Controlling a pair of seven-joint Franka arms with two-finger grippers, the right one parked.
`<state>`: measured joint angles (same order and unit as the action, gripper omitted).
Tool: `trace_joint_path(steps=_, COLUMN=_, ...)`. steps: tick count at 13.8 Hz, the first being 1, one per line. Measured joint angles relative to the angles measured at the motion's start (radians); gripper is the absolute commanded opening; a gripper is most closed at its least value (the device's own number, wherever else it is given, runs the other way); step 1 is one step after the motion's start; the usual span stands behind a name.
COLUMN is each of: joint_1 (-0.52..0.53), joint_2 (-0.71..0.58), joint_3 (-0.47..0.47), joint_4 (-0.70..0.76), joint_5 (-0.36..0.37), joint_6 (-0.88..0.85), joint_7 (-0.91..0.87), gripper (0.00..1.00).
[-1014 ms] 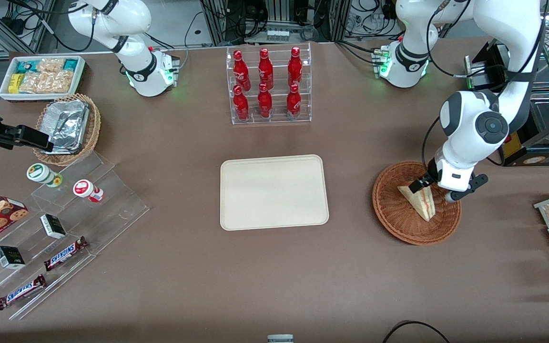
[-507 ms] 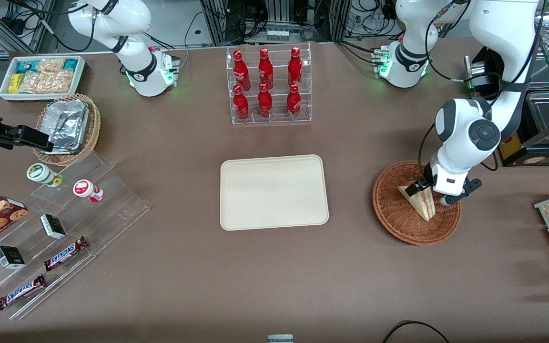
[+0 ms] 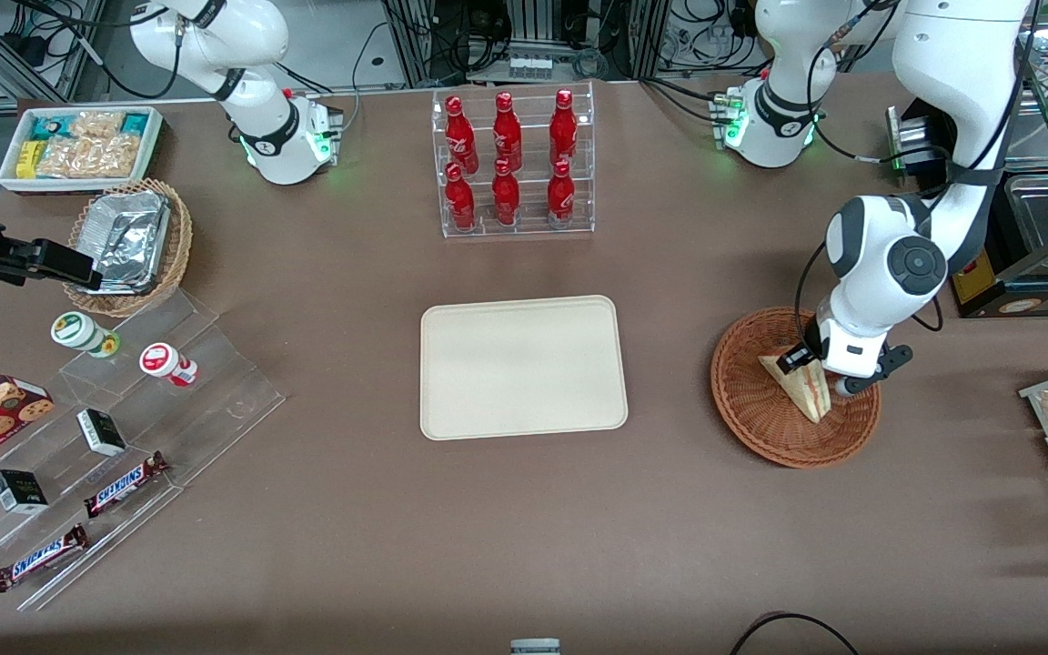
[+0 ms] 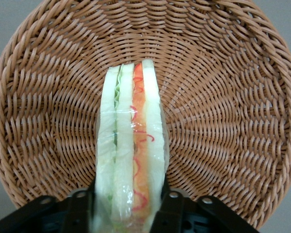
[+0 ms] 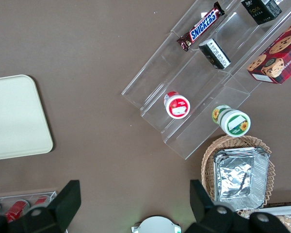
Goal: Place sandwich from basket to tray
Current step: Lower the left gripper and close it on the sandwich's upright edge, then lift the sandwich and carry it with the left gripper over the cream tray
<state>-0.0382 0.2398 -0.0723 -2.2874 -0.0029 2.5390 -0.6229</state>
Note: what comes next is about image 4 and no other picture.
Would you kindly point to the large round wicker basket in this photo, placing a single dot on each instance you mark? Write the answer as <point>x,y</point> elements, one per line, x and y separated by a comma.
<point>220,109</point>

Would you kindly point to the plastic-wrapped triangle sandwich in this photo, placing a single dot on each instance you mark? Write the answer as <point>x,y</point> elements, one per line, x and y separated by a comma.
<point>126,136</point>

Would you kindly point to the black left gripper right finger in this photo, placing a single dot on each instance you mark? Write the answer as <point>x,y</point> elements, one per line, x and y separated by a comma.
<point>196,216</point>

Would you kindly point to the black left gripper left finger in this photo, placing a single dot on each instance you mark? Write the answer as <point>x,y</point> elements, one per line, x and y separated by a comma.
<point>51,216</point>

